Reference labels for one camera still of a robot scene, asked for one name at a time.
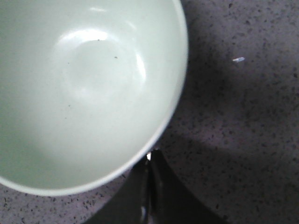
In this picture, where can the light green bowl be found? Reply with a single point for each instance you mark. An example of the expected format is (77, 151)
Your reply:
(86, 88)

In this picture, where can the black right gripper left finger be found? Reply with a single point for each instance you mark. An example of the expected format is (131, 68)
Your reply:
(130, 205)

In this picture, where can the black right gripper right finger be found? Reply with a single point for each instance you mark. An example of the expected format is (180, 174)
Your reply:
(171, 201)

